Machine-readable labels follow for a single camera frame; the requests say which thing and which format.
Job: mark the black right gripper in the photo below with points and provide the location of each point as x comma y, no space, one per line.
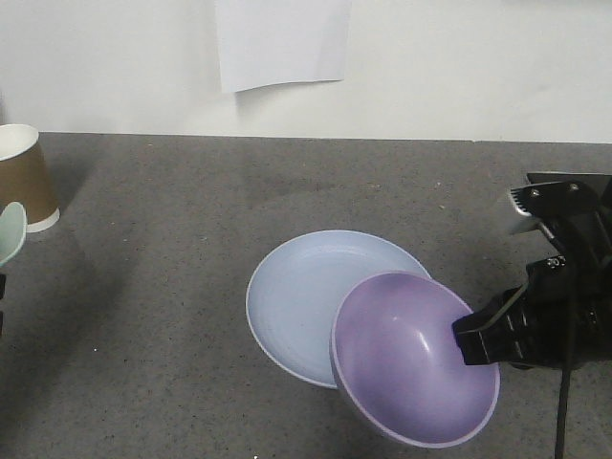
561,317

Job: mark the mint green plastic spoon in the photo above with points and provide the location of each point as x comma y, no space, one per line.
13,231

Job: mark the purple plastic bowl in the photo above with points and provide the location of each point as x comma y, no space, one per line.
396,362

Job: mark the brown paper cup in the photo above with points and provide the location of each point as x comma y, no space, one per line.
25,177

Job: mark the light blue plate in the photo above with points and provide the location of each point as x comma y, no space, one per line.
294,293

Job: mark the black induction cooktop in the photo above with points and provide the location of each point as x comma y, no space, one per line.
598,181

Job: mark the white paper sheet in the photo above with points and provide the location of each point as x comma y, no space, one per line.
265,43

